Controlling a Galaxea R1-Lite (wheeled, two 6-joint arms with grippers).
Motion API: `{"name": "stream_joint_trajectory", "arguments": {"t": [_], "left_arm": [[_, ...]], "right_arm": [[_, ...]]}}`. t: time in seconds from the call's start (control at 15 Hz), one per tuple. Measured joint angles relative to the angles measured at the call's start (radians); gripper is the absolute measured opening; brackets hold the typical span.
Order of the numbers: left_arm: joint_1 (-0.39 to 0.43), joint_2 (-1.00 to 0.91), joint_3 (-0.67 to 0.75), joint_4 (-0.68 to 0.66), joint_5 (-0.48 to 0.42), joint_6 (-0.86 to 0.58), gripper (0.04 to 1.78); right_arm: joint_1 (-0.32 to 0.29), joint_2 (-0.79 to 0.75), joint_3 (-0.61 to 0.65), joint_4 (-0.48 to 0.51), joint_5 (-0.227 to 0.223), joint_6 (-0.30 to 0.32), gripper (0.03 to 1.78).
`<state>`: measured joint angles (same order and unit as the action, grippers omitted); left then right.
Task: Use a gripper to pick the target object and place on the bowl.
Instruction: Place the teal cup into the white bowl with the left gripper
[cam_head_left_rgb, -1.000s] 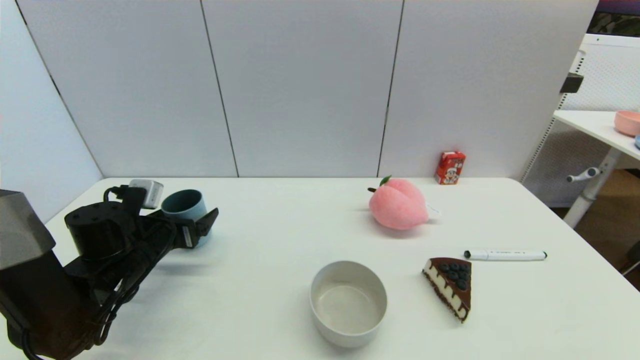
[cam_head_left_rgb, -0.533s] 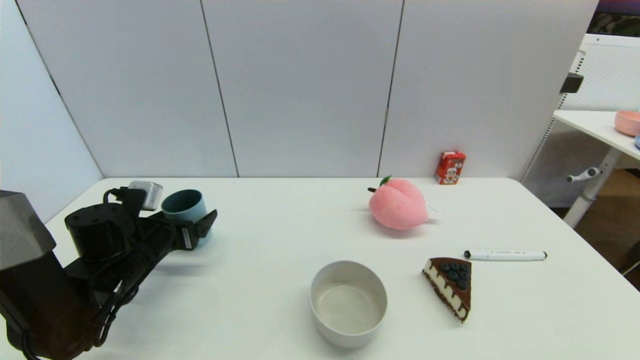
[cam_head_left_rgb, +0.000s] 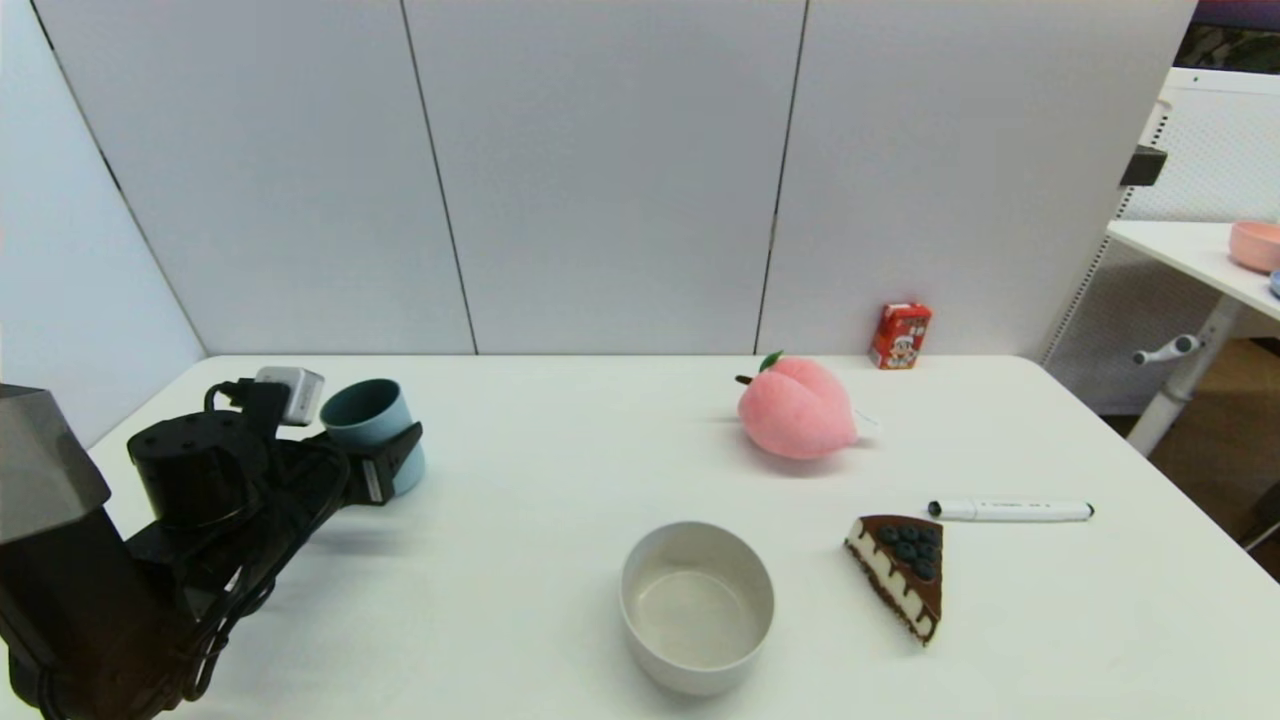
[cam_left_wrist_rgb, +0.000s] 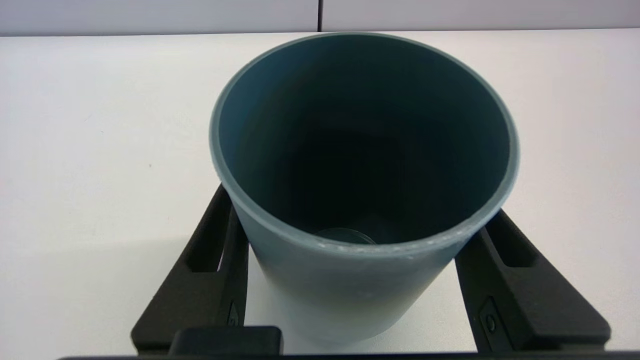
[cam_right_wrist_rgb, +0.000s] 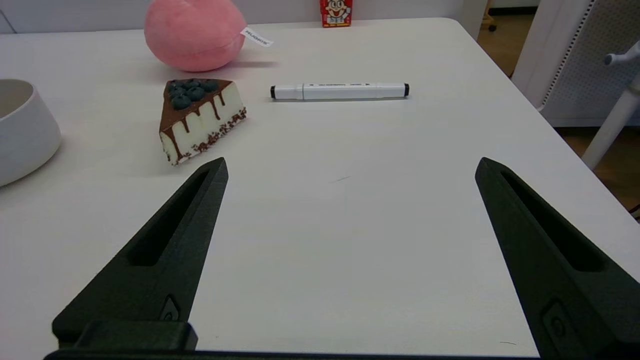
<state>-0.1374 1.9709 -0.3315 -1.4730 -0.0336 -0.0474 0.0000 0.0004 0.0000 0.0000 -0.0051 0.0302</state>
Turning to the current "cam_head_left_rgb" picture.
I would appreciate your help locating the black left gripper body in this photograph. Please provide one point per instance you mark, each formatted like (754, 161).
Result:
(379, 476)

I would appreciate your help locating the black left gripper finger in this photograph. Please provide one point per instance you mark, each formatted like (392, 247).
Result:
(404, 445)

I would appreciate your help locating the light blue plastic cup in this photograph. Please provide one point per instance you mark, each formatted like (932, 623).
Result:
(385, 420)

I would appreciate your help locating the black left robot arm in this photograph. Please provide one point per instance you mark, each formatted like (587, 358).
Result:
(190, 470)

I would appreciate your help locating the beige round bowl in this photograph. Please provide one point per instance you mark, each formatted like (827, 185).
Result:
(696, 625)

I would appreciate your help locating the pink bowl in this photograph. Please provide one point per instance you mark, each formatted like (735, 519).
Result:
(1255, 246)

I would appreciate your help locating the pink plush peach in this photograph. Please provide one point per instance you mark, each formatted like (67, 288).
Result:
(795, 415)

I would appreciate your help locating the red milk carton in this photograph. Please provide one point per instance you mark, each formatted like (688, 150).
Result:
(900, 336)

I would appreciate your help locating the chocolate blueberry cake slice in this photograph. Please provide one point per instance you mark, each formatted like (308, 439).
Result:
(905, 570)

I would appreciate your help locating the white marker pen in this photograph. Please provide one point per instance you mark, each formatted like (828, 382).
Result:
(1010, 510)

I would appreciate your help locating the white side table leg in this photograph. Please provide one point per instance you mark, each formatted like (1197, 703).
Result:
(1187, 378)

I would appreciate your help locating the black clip on panel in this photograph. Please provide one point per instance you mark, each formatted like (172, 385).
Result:
(1142, 165)

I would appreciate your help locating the white side table top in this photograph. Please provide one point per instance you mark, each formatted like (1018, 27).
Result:
(1190, 253)

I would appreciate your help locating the white pegboard panel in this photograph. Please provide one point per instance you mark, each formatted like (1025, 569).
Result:
(1215, 150)

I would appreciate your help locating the black chair base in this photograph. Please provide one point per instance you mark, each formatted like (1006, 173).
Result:
(1265, 520)

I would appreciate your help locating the dark screen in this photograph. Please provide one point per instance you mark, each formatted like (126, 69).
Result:
(1235, 38)

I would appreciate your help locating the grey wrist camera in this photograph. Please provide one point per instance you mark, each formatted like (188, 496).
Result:
(293, 392)

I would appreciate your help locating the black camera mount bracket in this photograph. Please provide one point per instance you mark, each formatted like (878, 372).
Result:
(258, 405)

